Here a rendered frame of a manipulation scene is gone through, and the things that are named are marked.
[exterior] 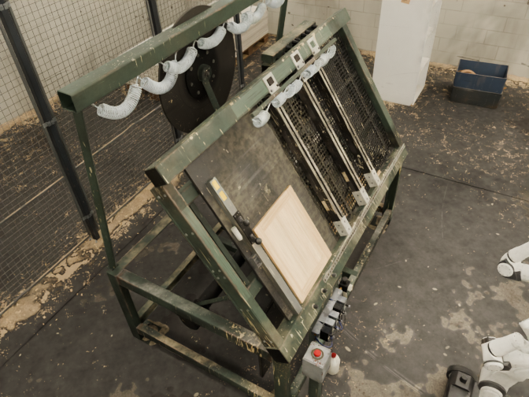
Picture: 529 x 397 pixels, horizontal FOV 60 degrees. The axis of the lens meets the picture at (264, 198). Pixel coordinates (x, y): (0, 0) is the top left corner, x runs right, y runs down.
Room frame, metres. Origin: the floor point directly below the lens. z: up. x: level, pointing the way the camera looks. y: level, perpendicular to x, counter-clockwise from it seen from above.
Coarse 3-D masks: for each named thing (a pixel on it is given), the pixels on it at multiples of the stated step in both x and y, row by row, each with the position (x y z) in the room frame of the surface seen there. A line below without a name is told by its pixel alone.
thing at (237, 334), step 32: (160, 224) 2.45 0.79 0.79; (384, 224) 2.92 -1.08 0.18; (128, 256) 2.16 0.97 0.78; (192, 256) 2.67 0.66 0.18; (128, 288) 1.93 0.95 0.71; (160, 288) 1.86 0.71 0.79; (352, 288) 2.26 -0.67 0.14; (128, 320) 2.01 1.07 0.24; (192, 320) 1.64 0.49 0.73; (224, 320) 1.59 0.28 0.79; (192, 352) 1.74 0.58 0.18; (256, 352) 1.40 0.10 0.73; (288, 384) 1.32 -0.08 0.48
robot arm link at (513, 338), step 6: (510, 336) 1.01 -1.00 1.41; (516, 336) 1.01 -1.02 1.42; (522, 336) 1.01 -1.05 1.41; (510, 342) 0.99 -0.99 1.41; (516, 342) 0.98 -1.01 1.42; (522, 342) 0.99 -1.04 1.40; (528, 342) 0.99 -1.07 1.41; (516, 348) 0.96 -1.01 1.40; (522, 348) 0.95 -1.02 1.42; (528, 348) 0.94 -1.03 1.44
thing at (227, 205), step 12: (216, 180) 1.83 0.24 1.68; (216, 192) 1.78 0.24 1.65; (228, 204) 1.77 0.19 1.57; (228, 216) 1.75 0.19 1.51; (240, 228) 1.71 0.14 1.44; (252, 252) 1.68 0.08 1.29; (264, 252) 1.69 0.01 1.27; (264, 264) 1.64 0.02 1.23; (276, 276) 1.62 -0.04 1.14; (276, 288) 1.60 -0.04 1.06; (288, 288) 1.61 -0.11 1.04; (288, 300) 1.56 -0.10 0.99
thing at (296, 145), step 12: (276, 84) 2.46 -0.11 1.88; (288, 96) 2.37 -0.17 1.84; (276, 108) 2.39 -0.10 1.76; (276, 120) 2.39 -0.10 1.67; (288, 120) 2.40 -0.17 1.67; (288, 132) 2.35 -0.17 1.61; (288, 144) 2.35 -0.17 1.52; (300, 144) 2.35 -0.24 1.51; (300, 156) 2.31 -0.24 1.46; (312, 168) 2.28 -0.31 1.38; (312, 180) 2.26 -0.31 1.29; (324, 192) 2.21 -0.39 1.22; (336, 204) 2.21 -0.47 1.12; (336, 216) 2.16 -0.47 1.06; (336, 228) 2.16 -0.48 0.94; (348, 228) 2.14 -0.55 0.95
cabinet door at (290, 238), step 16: (288, 192) 2.09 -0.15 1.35; (272, 208) 1.94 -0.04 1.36; (288, 208) 2.02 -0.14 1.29; (304, 208) 2.09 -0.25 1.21; (256, 224) 1.82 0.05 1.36; (272, 224) 1.87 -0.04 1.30; (288, 224) 1.93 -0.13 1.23; (304, 224) 2.00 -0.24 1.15; (272, 240) 1.79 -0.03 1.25; (288, 240) 1.86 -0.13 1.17; (304, 240) 1.92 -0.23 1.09; (320, 240) 2.00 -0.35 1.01; (272, 256) 1.72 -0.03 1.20; (288, 256) 1.78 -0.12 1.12; (304, 256) 1.85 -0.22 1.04; (320, 256) 1.92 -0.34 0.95; (288, 272) 1.70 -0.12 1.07; (304, 272) 1.77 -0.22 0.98; (320, 272) 1.83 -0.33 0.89; (304, 288) 1.68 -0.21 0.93
